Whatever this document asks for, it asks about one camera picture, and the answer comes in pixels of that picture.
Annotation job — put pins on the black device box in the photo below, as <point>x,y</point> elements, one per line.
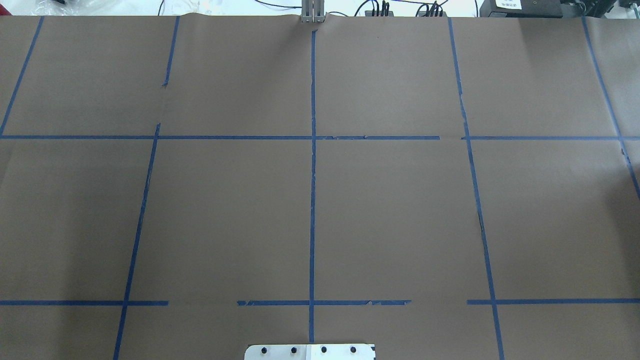
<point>521,9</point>

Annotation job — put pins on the aluminium frame post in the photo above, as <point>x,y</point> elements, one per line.
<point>313,11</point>

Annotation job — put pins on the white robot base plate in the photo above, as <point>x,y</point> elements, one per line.
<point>323,351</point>

